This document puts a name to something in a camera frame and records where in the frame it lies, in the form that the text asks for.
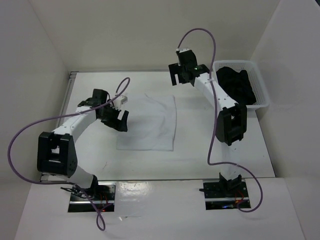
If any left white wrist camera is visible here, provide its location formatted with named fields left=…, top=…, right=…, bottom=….
left=112, top=95, right=128, bottom=110

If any black skirt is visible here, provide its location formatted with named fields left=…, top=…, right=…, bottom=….
left=216, top=66, right=257, bottom=105

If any white skirt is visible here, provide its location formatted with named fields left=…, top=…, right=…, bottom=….
left=116, top=93, right=177, bottom=152

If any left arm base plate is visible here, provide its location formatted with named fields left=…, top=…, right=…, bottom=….
left=65, top=181, right=116, bottom=213

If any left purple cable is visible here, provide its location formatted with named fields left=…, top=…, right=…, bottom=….
left=7, top=76, right=131, bottom=231

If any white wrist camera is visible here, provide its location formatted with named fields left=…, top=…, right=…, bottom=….
left=112, top=95, right=128, bottom=110
left=175, top=47, right=191, bottom=55

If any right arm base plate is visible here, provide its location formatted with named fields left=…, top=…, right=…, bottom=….
left=199, top=181, right=251, bottom=210

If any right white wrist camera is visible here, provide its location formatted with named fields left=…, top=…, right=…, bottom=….
left=175, top=47, right=191, bottom=55

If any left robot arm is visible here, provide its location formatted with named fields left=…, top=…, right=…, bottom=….
left=37, top=89, right=129, bottom=200

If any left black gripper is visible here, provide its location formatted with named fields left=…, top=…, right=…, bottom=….
left=98, top=103, right=129, bottom=132

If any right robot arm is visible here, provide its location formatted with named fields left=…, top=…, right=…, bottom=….
left=168, top=48, right=248, bottom=166

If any white plastic basket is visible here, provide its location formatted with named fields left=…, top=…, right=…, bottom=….
left=213, top=60, right=270, bottom=110

